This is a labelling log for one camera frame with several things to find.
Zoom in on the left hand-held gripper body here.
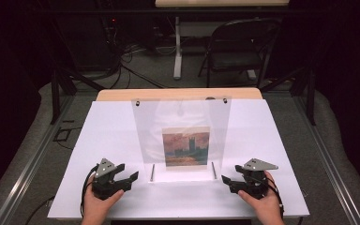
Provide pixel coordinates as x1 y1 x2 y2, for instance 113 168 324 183
90 157 133 202

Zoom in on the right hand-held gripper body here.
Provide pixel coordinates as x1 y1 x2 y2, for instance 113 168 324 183
229 157 279 201

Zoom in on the painting photo print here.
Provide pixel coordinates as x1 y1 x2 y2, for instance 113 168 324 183
161 125 211 172

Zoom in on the clear acrylic photo frame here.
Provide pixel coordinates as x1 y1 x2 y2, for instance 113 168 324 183
130 97 233 184

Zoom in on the person's right hand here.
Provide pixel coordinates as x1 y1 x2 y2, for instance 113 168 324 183
237 171 285 221

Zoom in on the person's left hand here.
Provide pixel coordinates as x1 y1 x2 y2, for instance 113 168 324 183
82 175 127 221

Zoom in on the white board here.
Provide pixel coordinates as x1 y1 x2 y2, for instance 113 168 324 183
47 98 310 219

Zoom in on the wooden table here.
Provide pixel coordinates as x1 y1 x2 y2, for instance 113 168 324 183
95 87 263 102

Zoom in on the black folding chair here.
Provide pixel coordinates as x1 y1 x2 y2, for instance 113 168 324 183
198 17 283 89

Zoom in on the white-legged desk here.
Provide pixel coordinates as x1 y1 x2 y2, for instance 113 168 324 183
154 0 292 81

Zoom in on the black metal crossbar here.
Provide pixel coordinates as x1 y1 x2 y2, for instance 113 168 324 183
37 7 326 17

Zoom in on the right hand-held gripper cable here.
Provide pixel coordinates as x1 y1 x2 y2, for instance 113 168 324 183
262 176 285 220

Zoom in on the hand-held gripper cable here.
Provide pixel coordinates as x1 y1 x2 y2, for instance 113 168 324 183
79 164 99 218
262 176 285 220

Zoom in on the left hand-held gripper cable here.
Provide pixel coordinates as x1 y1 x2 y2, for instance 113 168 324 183
79 164 99 218

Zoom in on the black floor cable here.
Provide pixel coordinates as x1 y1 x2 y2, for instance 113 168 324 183
23 195 56 225

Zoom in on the aluminium rail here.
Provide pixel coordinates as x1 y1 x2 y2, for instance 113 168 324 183
292 93 360 225
0 93 77 225

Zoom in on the black metal frame post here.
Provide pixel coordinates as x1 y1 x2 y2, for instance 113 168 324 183
258 65 317 127
50 66 106 126

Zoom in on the bundle of floor cables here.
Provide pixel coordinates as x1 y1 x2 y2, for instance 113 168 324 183
104 41 167 90

